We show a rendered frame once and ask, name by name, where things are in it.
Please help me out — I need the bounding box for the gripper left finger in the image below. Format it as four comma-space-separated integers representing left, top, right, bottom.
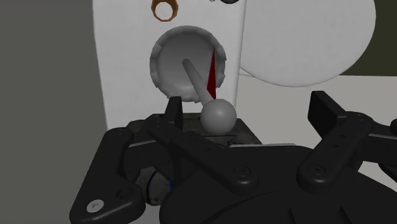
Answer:
69, 95, 260, 224

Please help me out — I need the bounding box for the brown ring-shaped cup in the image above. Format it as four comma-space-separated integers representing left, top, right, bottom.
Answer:
151, 0, 179, 23

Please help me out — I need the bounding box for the white scalloped bowl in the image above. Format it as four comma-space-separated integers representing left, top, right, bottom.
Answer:
149, 25, 228, 104

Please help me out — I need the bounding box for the white toilet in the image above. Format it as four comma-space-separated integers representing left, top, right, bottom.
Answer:
92, 0, 377, 131

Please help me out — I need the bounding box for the dark grey flat box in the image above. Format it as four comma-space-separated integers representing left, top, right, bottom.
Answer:
126, 112, 262, 148

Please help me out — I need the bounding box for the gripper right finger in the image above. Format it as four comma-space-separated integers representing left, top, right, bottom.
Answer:
295, 90, 397, 195

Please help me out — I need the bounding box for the grey ball-ended pestle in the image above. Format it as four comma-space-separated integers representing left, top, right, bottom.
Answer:
181, 58, 238, 136

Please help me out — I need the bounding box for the red pointed piece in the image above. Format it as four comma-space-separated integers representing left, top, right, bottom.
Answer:
205, 50, 217, 101

